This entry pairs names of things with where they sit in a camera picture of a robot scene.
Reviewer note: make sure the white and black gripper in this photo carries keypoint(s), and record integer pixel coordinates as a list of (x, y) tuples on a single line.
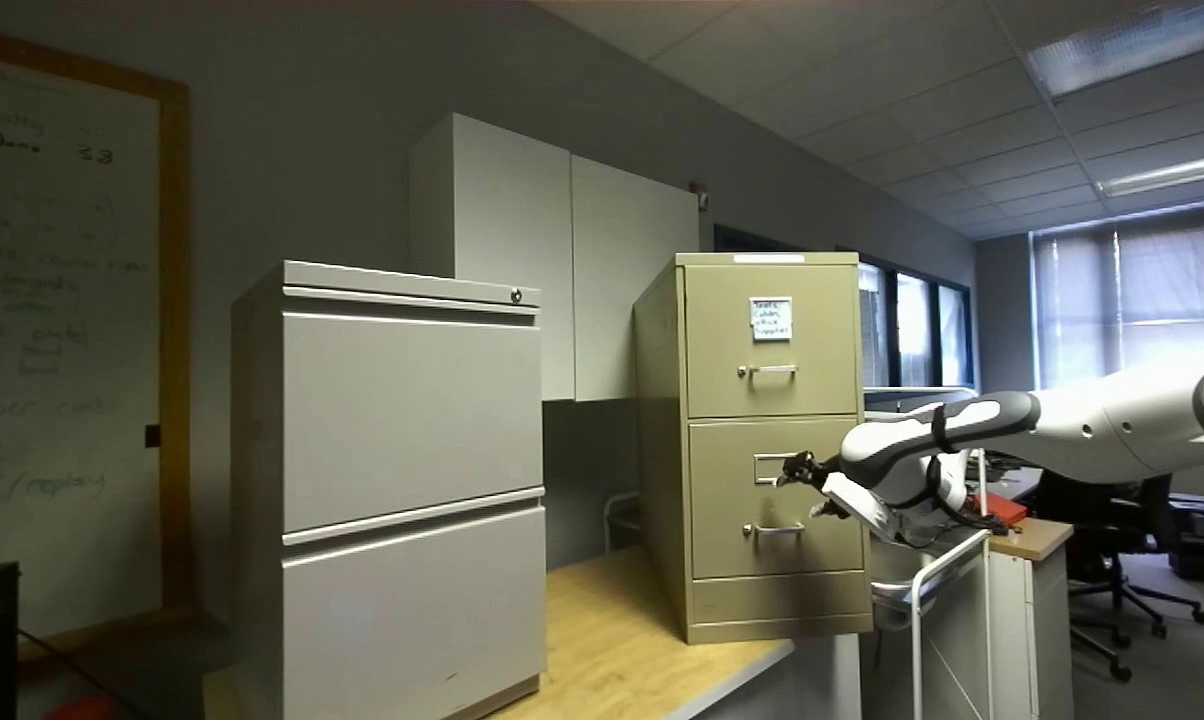
[(863, 503)]

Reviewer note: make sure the beige drawer with label holder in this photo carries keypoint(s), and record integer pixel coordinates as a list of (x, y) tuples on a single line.
[(723, 533)]

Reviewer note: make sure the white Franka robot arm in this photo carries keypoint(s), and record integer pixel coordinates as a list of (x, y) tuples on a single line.
[(1104, 420)]

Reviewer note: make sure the beige drawer with paper label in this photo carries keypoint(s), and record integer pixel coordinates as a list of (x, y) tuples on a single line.
[(813, 380)]

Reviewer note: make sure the beige metal file cabinet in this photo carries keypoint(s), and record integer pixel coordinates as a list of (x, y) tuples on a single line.
[(659, 455)]

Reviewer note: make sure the grey base cabinet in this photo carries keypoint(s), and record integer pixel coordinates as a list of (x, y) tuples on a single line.
[(793, 686)]

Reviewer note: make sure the small cabinet with wood top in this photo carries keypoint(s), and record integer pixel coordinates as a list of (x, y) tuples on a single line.
[(1034, 627)]

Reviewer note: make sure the grey two-drawer file cabinet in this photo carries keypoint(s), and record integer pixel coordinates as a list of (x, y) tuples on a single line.
[(386, 426)]

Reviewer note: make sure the white paper label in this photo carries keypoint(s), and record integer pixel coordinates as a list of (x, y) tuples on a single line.
[(768, 316)]

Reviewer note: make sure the dark interior window row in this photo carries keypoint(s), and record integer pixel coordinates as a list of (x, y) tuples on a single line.
[(914, 325)]

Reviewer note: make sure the red and white box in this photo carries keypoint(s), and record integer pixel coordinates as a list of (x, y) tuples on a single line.
[(1006, 511)]

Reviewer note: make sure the black office chair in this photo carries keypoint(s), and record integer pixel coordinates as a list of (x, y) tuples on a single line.
[(1120, 561)]

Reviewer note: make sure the window blinds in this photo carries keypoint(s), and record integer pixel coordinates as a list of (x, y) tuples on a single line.
[(1134, 305)]

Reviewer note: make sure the narrow ceiling light strip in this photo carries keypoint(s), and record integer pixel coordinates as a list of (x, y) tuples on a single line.
[(1174, 173)]

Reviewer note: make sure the large ceiling light panel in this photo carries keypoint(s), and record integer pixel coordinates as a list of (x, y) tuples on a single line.
[(1134, 41)]

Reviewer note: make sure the wood-framed whiteboard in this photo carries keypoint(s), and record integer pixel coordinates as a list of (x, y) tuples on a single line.
[(53, 333)]

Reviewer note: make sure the white tubular metal frame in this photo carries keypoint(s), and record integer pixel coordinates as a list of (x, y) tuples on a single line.
[(921, 584)]

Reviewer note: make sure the white wall cabinet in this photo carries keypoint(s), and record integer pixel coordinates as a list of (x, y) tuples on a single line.
[(523, 254)]

